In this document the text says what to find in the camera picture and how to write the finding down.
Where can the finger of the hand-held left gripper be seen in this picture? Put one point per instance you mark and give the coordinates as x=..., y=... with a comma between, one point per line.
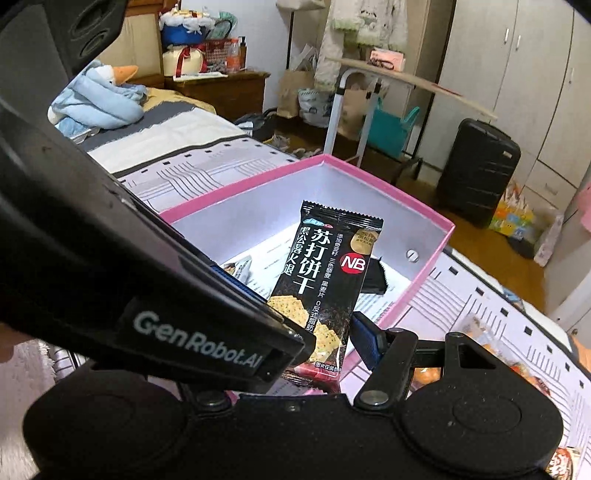
x=235, y=282

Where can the cream hanging garment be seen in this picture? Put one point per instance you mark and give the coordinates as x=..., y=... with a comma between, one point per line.
x=364, y=23

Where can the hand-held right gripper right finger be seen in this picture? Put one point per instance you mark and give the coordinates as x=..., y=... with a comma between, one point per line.
x=367, y=344

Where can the small white snack packet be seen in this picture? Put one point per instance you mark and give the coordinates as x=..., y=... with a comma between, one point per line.
x=240, y=268

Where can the black cracker packet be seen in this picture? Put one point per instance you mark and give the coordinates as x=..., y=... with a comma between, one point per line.
x=318, y=277

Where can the black floor bag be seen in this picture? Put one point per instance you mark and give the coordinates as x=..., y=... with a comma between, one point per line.
x=258, y=122

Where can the pair of white shoes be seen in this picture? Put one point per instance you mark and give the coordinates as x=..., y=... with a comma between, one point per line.
x=295, y=145

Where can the small black packet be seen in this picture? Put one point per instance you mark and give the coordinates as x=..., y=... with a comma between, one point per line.
x=376, y=277

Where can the pink case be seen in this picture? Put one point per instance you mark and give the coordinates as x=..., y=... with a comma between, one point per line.
x=388, y=57

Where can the orange drink bottle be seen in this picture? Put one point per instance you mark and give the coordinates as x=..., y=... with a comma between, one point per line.
x=235, y=55

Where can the cream jar with red ribbon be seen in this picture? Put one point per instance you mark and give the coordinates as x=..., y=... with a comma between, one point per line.
x=182, y=60

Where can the wooden nightstand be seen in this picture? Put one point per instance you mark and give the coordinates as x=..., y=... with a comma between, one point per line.
x=231, y=97

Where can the noodle snack packet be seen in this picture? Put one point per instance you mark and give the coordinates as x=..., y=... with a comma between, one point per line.
x=565, y=464

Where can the pink hanging bag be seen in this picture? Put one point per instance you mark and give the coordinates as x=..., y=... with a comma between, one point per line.
x=584, y=203

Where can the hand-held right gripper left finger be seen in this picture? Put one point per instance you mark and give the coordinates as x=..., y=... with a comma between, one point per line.
x=210, y=399

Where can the colourful gift bag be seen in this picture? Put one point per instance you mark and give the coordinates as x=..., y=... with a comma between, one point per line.
x=512, y=221

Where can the red basket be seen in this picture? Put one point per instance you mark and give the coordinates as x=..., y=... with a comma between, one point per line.
x=217, y=53

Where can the brown paper bag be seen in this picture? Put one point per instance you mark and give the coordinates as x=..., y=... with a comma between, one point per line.
x=353, y=113
x=293, y=94

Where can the teal shopping bag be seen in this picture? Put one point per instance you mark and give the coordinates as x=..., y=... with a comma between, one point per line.
x=392, y=134

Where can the blue goose plush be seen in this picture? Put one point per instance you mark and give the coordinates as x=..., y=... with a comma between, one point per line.
x=92, y=101

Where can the black suitcase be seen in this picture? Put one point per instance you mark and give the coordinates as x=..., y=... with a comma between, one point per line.
x=475, y=170

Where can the folding side table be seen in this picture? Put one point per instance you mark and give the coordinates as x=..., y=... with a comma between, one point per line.
x=415, y=78

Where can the white door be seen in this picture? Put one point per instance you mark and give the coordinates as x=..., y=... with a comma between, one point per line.
x=577, y=295

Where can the blue gift basket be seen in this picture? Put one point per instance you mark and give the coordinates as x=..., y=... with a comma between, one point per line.
x=184, y=27

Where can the white fluffy cloth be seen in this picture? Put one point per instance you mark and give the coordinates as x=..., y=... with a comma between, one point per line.
x=18, y=383

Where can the clear bag of coated nuts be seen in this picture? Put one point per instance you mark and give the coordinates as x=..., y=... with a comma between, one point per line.
x=485, y=337

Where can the white wardrobe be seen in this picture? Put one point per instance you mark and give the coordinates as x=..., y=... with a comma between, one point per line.
x=531, y=69

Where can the wooden headboard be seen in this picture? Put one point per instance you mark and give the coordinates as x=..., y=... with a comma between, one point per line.
x=138, y=46

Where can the line-patterned white blanket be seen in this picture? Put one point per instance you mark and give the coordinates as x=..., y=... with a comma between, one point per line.
x=461, y=286

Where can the white printed bag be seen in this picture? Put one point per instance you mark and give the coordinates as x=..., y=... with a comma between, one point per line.
x=314, y=108

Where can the grey cream striped quilt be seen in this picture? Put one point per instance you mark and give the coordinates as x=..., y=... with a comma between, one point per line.
x=161, y=127

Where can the pink cardboard box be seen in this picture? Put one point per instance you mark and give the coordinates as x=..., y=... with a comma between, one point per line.
x=406, y=221

